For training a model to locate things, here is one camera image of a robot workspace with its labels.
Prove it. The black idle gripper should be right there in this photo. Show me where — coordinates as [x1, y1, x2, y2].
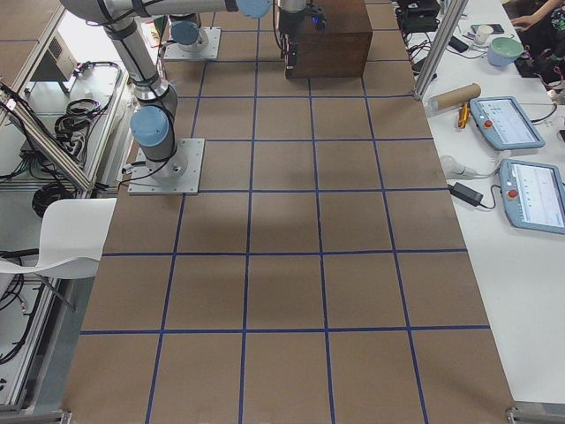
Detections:
[278, 8, 327, 66]

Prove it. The dark wooden drawer cabinet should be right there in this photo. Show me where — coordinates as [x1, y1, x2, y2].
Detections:
[284, 1, 373, 80]

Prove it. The person's hand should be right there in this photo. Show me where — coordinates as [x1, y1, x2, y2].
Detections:
[510, 15, 538, 31]

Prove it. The black phone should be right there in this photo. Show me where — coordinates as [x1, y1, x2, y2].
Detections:
[448, 36, 469, 53]

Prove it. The cardboard tube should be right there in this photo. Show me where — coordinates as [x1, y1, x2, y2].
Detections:
[428, 83, 481, 111]

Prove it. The white paper cup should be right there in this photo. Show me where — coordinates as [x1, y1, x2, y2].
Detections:
[473, 25, 493, 47]

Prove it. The yellow tool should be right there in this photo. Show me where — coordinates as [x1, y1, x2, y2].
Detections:
[457, 102, 470, 129]

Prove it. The green bowl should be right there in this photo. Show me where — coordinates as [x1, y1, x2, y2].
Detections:
[487, 37, 524, 67]

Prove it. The white light bulb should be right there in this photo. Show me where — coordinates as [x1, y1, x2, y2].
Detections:
[440, 155, 477, 178]

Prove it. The upper teach pendant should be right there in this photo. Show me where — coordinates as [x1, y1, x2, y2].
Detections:
[470, 96, 546, 151]

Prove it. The teach pendant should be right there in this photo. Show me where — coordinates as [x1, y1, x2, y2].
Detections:
[499, 159, 564, 234]
[470, 96, 546, 151]

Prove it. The black power adapter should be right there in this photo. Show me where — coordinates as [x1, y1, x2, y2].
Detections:
[448, 182, 483, 207]

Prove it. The brown paper grid mat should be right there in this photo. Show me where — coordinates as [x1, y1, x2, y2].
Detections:
[63, 1, 512, 423]

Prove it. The lower teach pendant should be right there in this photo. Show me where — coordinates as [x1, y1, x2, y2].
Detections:
[499, 159, 564, 234]

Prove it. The white paper sheet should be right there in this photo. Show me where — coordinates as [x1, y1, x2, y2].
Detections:
[1, 198, 117, 279]

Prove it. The aluminium frame post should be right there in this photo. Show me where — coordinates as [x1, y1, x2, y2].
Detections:
[413, 0, 468, 100]

